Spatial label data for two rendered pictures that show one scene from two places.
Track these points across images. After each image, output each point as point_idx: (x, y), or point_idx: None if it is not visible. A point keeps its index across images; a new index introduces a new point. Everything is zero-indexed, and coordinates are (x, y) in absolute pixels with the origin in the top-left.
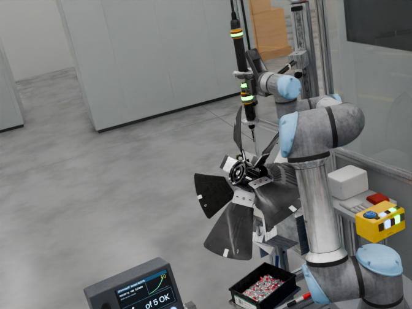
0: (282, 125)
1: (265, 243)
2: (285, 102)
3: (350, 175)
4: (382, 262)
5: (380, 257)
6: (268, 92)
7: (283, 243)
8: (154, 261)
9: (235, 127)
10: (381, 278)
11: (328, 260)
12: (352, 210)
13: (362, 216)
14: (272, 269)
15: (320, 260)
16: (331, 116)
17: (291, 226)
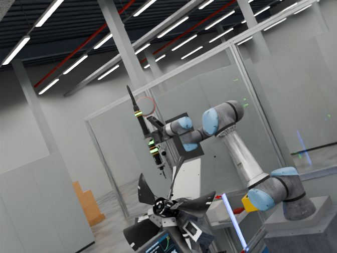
0: (208, 114)
1: (193, 248)
2: (186, 131)
3: (215, 204)
4: (288, 169)
5: (285, 169)
6: (172, 133)
7: (206, 239)
8: (154, 236)
9: (140, 191)
10: (292, 178)
11: (263, 176)
12: (229, 219)
13: (245, 198)
14: None
15: (259, 179)
16: (229, 103)
17: (205, 229)
